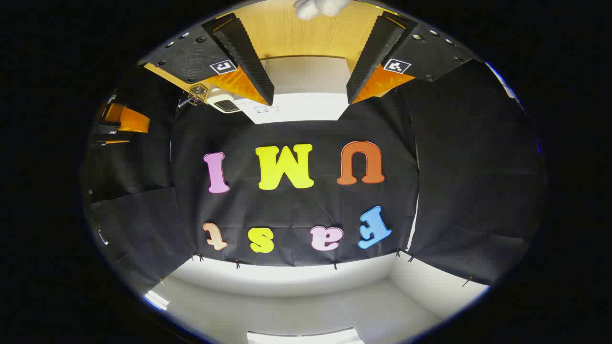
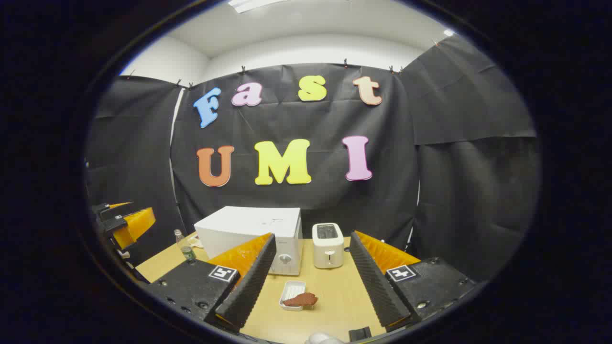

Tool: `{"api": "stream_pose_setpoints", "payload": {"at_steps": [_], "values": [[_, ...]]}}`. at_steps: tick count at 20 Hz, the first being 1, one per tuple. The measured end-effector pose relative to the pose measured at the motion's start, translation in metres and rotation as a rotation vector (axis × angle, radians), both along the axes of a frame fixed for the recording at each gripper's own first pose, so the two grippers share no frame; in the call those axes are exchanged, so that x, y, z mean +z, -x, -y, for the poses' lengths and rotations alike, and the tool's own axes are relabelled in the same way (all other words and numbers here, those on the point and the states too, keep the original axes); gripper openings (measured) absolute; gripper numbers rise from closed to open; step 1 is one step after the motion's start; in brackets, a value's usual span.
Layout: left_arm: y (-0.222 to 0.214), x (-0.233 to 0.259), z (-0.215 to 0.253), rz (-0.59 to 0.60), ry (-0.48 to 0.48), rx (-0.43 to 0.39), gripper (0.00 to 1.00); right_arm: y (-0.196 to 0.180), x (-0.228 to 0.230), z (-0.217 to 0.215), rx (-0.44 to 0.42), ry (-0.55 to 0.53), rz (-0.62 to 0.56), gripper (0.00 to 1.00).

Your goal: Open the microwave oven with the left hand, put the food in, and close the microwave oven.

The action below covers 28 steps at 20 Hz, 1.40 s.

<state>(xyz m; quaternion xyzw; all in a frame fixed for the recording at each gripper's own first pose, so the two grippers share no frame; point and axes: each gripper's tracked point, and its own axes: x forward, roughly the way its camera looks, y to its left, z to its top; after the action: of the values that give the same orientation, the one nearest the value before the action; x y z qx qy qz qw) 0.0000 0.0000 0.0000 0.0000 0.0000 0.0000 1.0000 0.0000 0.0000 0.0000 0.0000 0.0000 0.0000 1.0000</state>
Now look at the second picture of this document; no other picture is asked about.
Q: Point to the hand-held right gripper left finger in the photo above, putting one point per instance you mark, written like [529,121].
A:
[248,282]

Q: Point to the green label plastic bottle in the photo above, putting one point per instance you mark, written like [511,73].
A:
[188,253]

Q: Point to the ceiling light panel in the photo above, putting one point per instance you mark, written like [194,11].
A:
[253,4]

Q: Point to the white rectangular plastic tray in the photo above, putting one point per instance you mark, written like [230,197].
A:
[292,287]

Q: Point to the black table clamp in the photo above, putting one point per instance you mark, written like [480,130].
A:
[359,334]

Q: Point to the brown meat piece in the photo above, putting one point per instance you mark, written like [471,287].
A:
[301,300]

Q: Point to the white microwave oven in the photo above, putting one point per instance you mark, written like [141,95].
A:
[248,224]

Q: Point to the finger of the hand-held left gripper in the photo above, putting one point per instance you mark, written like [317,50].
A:
[101,208]
[114,224]

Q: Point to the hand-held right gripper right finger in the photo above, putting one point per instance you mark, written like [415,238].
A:
[375,282]

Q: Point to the white toaster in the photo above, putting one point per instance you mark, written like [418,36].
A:
[328,251]

